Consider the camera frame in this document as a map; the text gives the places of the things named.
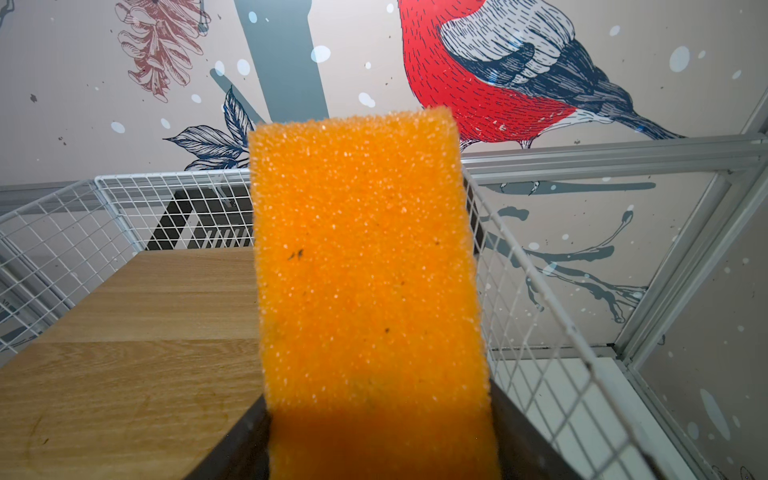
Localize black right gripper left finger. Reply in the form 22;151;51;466
185;395;271;480

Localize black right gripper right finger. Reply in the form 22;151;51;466
490;380;580;480

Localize orange sponge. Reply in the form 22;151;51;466
249;107;501;479

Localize top wooden shelf board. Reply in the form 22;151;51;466
1;248;263;479

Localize black box behind shelf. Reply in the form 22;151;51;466
146;184;253;251

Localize white wire three-tier shelf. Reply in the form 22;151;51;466
1;170;668;479

